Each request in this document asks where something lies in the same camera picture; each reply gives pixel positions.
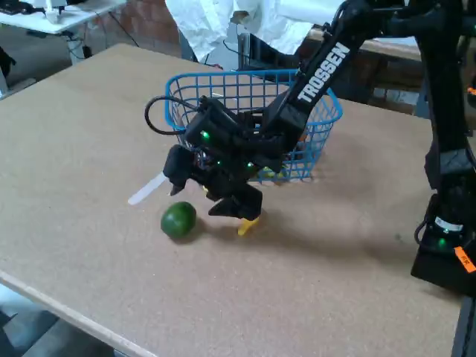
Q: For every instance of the white desk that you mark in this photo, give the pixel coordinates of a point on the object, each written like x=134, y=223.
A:
x=85, y=15

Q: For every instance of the small black camera box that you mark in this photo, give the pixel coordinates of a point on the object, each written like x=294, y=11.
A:
x=212, y=119

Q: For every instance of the round green toy fruit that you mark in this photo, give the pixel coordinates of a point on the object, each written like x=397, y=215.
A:
x=178, y=219

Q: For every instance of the white device on desk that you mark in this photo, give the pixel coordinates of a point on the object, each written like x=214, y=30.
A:
x=54, y=11

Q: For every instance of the yellow toy banana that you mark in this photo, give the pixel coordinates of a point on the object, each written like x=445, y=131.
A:
x=246, y=227

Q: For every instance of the long white tape strip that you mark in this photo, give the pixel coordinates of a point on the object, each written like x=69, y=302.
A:
x=143, y=193

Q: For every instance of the green toy grapes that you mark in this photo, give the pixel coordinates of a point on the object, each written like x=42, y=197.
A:
x=268, y=172

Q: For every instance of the black chair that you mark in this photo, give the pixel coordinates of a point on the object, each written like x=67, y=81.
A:
x=260, y=52

